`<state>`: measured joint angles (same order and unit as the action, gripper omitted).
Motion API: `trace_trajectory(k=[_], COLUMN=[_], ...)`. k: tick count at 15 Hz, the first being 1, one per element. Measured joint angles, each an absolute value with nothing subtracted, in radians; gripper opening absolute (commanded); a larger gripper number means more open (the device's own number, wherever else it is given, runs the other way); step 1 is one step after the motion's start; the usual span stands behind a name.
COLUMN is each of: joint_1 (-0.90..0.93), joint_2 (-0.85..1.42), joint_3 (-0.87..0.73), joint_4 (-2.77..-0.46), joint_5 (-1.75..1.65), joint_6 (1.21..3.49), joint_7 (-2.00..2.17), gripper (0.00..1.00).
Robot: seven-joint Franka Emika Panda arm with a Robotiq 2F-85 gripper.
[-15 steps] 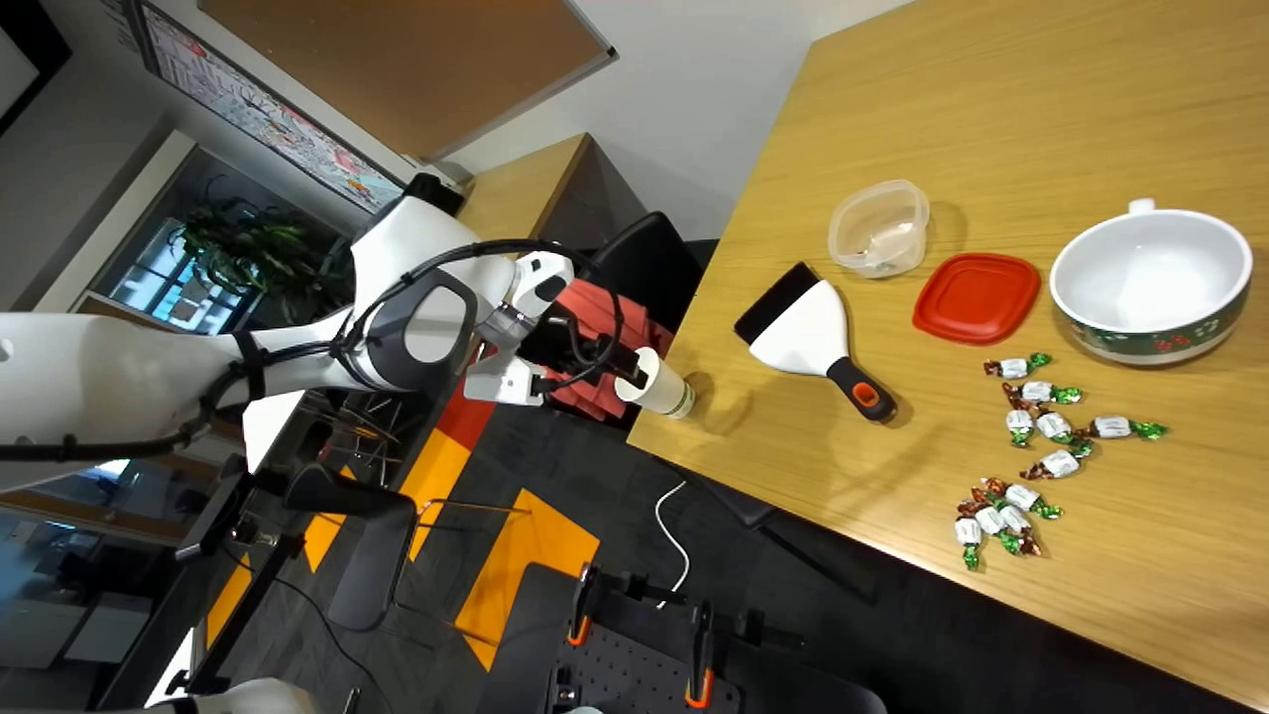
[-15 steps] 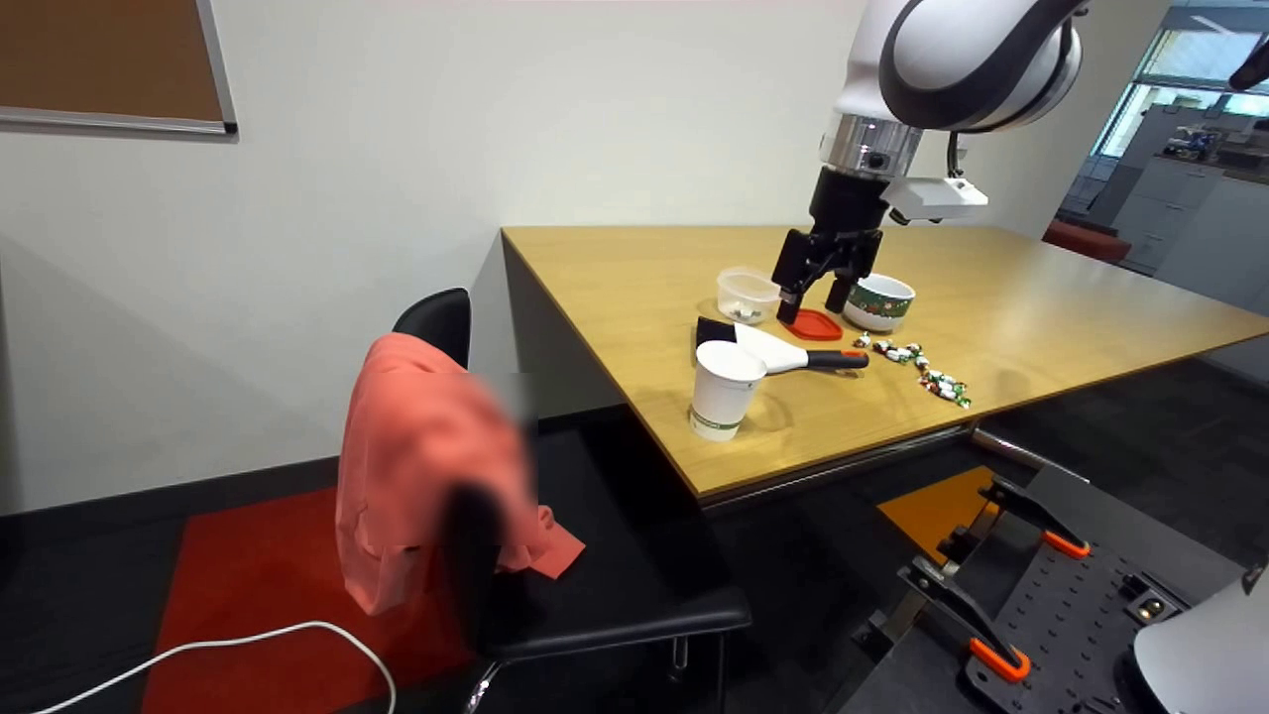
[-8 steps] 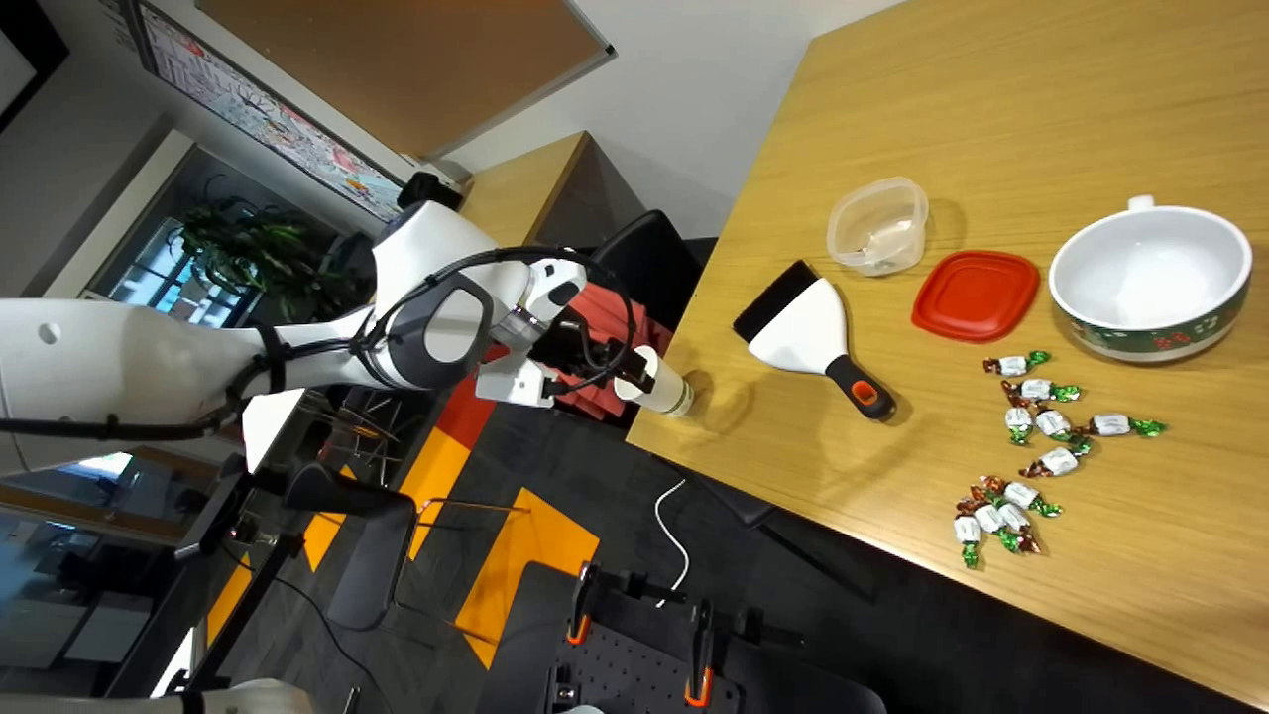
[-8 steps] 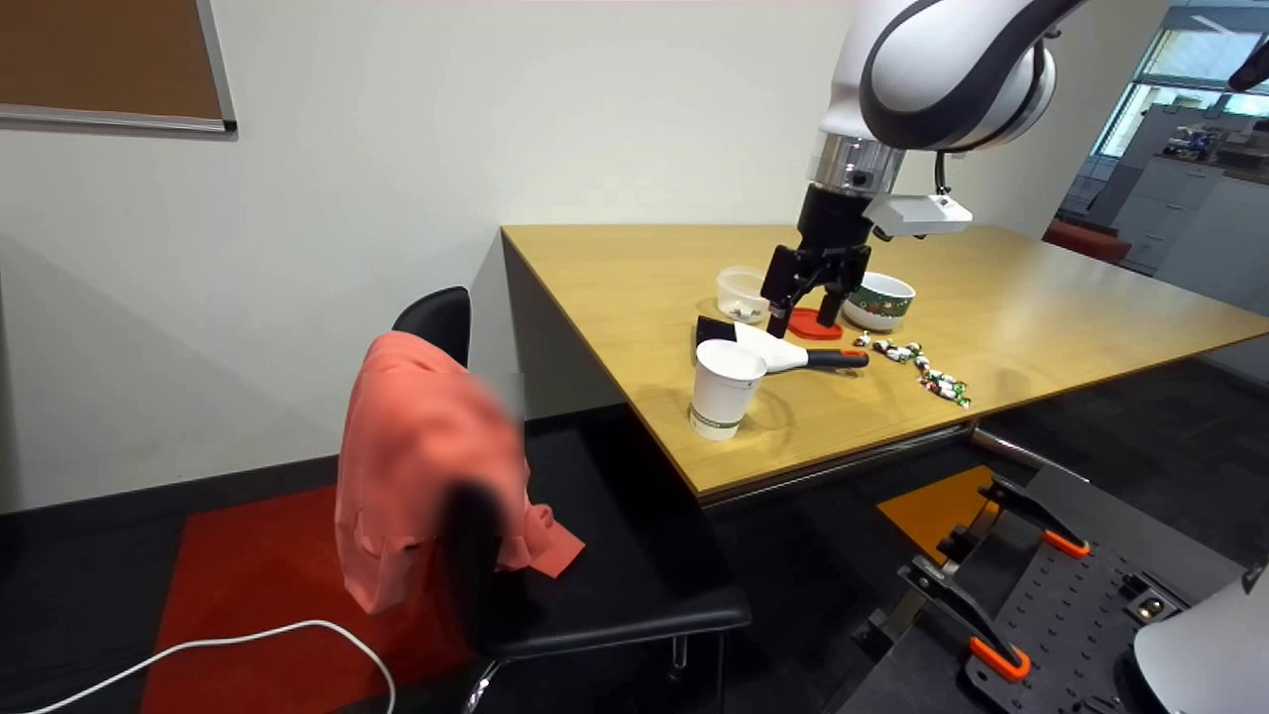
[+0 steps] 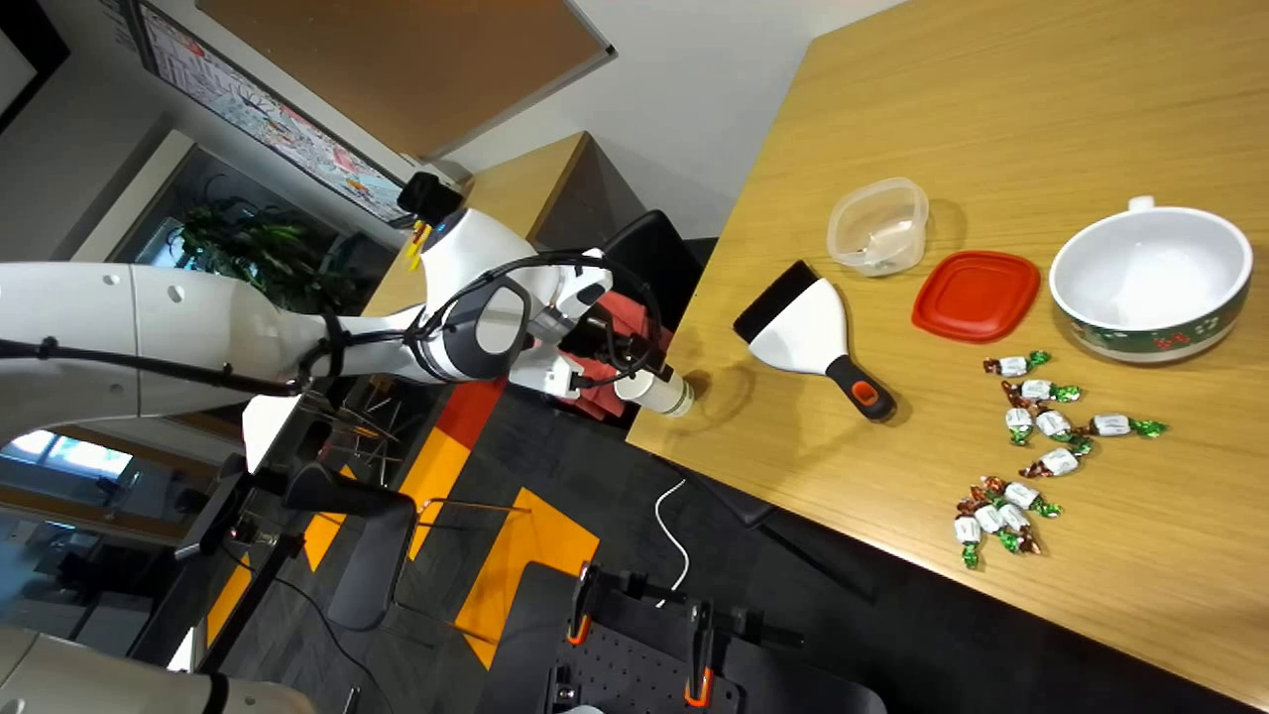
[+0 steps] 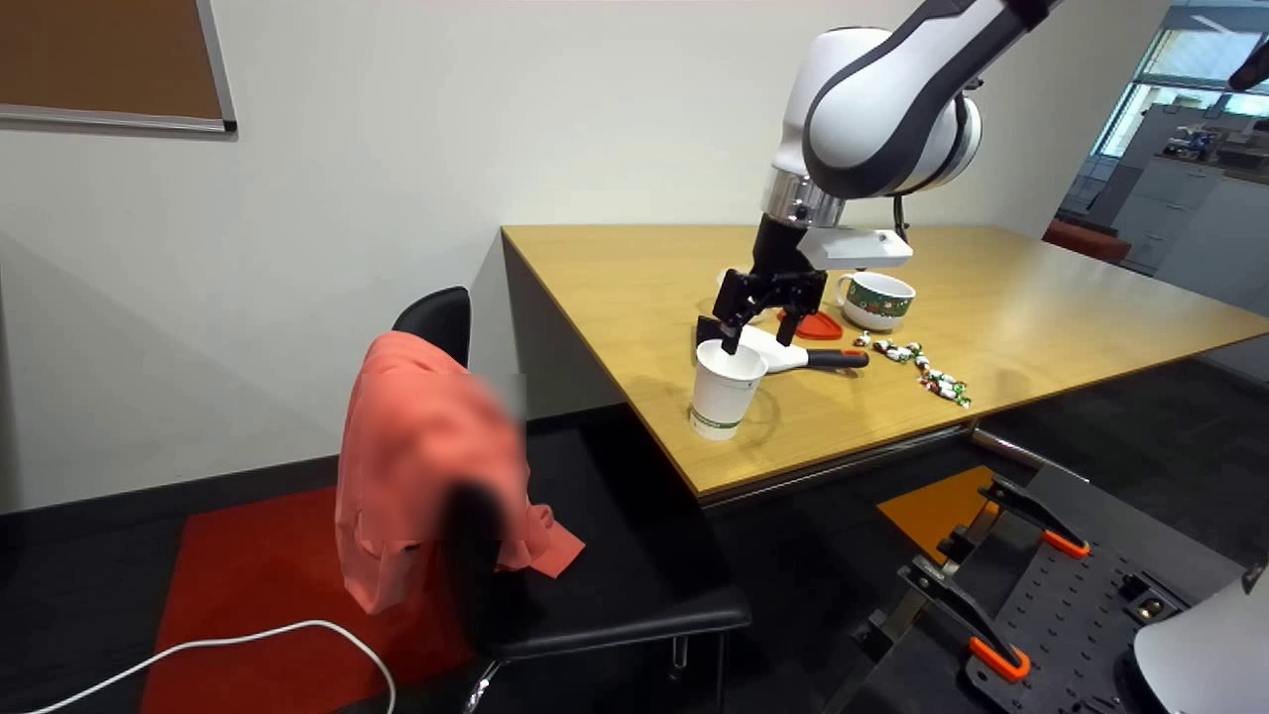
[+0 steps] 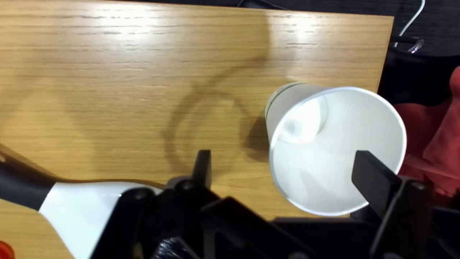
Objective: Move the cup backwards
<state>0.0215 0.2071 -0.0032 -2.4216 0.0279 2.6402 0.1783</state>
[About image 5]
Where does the white paper cup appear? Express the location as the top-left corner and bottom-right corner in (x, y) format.
(610, 365), (698, 426)

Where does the brown cork board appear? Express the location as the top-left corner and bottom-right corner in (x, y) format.
(195, 0), (618, 161)

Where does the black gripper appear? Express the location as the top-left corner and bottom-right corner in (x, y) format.
(558, 305), (668, 408)

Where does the white machine housing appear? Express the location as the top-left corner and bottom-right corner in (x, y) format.
(0, 623), (320, 714)

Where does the clear plastic container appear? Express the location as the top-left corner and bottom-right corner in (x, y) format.
(826, 174), (937, 280)

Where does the wall whiteboard with drawings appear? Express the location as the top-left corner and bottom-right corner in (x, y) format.
(132, 0), (411, 223)

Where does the white scraper black orange handle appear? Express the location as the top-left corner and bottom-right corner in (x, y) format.
(729, 258), (900, 426)

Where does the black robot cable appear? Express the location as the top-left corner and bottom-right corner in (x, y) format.
(0, 254), (592, 400)

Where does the white bowl holiday pattern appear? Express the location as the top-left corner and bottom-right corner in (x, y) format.
(1042, 194), (1256, 369)

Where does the green potted plant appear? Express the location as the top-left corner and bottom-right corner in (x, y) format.
(171, 194), (402, 314)

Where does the red square plastic lid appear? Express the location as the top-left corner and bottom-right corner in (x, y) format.
(908, 250), (1047, 348)

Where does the black perforated equipment stand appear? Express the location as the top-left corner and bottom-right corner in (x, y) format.
(546, 560), (888, 714)

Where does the black tripod stand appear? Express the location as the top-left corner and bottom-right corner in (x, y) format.
(171, 448), (418, 668)

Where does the white cable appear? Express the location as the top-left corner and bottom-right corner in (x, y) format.
(652, 474), (698, 595)

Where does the orange clamp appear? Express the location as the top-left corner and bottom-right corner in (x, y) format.
(562, 560), (598, 652)
(680, 599), (722, 714)

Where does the red cloth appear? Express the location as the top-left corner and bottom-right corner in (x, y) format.
(558, 289), (672, 426)

